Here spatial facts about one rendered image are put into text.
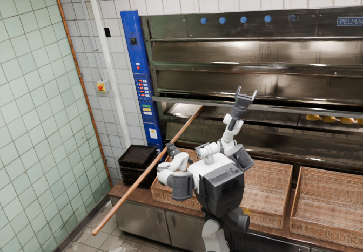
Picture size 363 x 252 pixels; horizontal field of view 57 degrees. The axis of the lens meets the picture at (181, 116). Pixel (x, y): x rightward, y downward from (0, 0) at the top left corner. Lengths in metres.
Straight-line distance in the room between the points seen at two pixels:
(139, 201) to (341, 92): 1.89
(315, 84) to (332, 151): 0.57
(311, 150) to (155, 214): 1.46
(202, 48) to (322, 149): 1.23
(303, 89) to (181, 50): 1.00
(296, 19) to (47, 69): 2.12
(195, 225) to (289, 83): 1.41
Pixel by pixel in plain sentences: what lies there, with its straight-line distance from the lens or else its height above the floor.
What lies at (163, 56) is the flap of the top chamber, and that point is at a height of 1.76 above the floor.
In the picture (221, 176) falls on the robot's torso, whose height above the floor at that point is 1.39.
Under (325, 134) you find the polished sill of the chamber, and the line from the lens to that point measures 2.75.
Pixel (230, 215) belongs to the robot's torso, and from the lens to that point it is 2.16.
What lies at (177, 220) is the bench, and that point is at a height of 0.45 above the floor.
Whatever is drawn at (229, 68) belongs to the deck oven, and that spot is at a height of 1.66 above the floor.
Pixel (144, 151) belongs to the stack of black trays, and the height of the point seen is 0.87.
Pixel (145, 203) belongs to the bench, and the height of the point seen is 0.58.
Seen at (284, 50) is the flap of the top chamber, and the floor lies 1.81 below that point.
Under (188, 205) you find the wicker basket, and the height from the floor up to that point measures 0.61.
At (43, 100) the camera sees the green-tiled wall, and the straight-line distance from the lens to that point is 3.23.
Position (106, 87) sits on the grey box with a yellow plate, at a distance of 3.29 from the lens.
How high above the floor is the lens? 2.58
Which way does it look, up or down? 27 degrees down
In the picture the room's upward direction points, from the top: 8 degrees counter-clockwise
